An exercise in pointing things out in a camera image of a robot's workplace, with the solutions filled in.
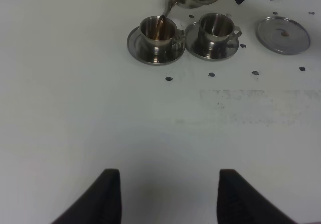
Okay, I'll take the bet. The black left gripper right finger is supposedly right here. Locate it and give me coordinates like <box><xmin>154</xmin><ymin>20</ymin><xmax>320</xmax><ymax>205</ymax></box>
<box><xmin>216</xmin><ymin>169</ymin><xmax>295</xmax><ymax>223</ymax></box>

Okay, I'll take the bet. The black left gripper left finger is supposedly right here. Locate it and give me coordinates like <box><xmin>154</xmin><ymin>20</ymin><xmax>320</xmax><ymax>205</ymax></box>
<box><xmin>54</xmin><ymin>169</ymin><xmax>122</xmax><ymax>223</ymax></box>

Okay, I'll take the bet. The right stainless steel teacup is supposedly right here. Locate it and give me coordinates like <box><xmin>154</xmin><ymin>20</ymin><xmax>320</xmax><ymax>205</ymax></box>
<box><xmin>197</xmin><ymin>12</ymin><xmax>243</xmax><ymax>59</ymax></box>

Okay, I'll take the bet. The stainless steel teacup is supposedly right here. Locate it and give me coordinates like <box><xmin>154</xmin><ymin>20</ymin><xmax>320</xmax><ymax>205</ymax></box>
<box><xmin>197</xmin><ymin>12</ymin><xmax>243</xmax><ymax>59</ymax></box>
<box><xmin>139</xmin><ymin>15</ymin><xmax>185</xmax><ymax>55</ymax></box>

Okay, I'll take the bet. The steel teapot saucer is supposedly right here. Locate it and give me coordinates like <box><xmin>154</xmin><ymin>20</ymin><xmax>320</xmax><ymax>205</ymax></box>
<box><xmin>255</xmin><ymin>16</ymin><xmax>311</xmax><ymax>55</ymax></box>

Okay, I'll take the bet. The left stainless steel teacup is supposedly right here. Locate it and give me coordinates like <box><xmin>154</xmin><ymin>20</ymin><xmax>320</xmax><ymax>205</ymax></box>
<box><xmin>139</xmin><ymin>15</ymin><xmax>185</xmax><ymax>55</ymax></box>

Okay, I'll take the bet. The right steel saucer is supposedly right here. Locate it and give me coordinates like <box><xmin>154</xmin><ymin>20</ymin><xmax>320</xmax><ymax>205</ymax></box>
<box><xmin>184</xmin><ymin>22</ymin><xmax>239</xmax><ymax>61</ymax></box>

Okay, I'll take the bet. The left steel saucer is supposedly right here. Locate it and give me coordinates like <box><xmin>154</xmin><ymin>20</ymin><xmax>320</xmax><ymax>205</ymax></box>
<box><xmin>127</xmin><ymin>27</ymin><xmax>185</xmax><ymax>66</ymax></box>

